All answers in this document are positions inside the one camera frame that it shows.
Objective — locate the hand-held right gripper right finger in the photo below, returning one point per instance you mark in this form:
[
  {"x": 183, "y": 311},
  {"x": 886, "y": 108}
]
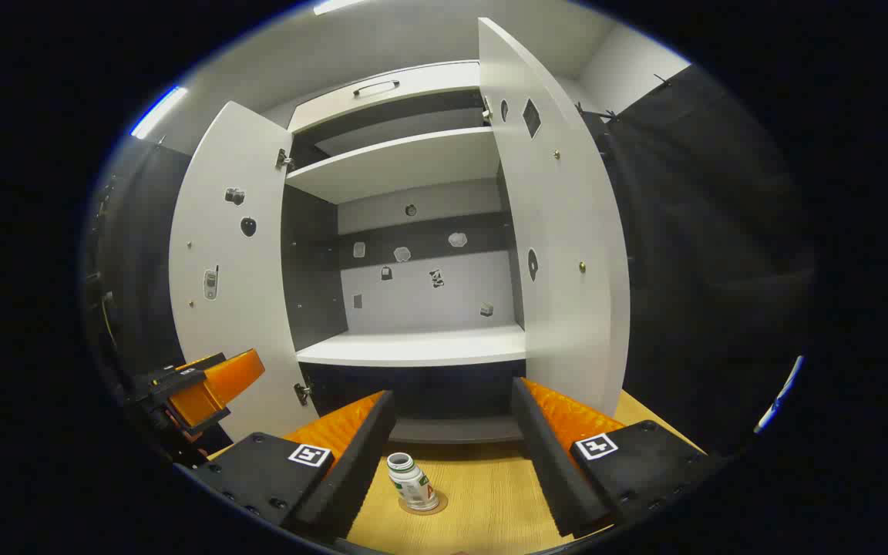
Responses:
[{"x": 556, "y": 470}]

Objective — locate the white bottle green band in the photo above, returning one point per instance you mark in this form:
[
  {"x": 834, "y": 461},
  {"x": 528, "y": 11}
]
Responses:
[{"x": 412, "y": 486}]

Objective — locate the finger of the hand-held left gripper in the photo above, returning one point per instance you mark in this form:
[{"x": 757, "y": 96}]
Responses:
[{"x": 216, "y": 381}]

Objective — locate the metal door hinge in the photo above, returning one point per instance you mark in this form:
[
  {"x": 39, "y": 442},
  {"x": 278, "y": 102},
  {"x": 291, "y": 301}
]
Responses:
[
  {"x": 302, "y": 393},
  {"x": 284, "y": 159}
]

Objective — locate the white cabinet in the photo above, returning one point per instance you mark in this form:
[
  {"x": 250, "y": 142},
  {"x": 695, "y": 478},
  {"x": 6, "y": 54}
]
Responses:
[{"x": 413, "y": 347}]

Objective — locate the round brown coaster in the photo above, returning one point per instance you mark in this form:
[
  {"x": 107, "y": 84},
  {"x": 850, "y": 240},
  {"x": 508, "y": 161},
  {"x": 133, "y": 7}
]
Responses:
[{"x": 442, "y": 503}]

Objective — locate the white cabinet door cat sticker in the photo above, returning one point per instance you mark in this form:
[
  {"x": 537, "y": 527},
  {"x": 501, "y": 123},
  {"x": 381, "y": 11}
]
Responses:
[{"x": 567, "y": 231}]

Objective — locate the black backdrop cloth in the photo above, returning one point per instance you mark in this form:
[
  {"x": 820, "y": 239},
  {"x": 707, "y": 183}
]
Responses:
[{"x": 706, "y": 270}]

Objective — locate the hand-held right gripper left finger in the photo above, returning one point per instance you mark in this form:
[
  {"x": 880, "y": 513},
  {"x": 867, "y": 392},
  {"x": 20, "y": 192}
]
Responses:
[{"x": 351, "y": 470}]

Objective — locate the long ceiling light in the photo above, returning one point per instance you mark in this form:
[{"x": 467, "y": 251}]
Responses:
[
  {"x": 159, "y": 112},
  {"x": 336, "y": 5}
]

